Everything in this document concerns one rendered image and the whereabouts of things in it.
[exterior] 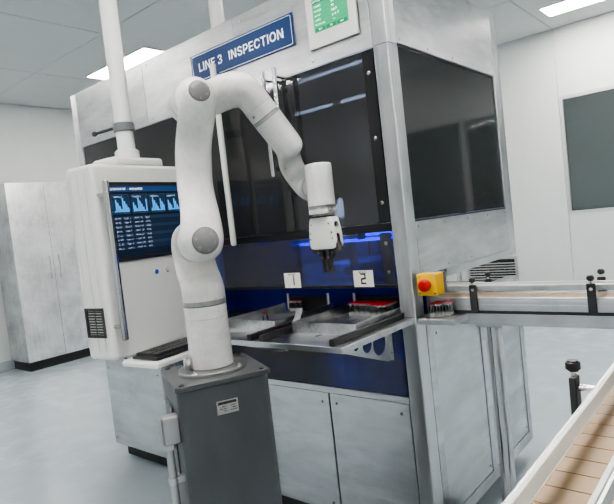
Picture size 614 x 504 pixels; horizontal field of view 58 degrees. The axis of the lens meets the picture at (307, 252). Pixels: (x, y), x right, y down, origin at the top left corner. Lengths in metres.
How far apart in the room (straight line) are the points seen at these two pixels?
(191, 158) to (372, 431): 1.19
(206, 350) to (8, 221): 5.12
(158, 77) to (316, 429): 1.74
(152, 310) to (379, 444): 1.03
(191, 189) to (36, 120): 5.88
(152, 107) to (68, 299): 4.18
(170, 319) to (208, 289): 0.89
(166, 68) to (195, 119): 1.25
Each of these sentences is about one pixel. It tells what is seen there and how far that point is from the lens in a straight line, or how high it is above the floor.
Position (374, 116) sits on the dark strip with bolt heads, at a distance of 1.93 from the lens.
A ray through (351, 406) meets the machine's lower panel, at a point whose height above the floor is 0.54.
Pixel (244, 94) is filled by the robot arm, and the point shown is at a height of 1.62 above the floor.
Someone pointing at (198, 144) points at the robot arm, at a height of 1.48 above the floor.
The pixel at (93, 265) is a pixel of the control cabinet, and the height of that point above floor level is 1.17.
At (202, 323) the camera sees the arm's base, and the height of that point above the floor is 1.00.
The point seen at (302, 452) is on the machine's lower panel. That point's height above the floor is 0.31.
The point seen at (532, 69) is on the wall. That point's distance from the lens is 6.62.
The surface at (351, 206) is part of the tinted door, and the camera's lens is 1.99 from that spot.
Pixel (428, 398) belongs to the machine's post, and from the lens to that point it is 1.99.
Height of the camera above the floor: 1.24
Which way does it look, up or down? 3 degrees down
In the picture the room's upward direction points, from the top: 6 degrees counter-clockwise
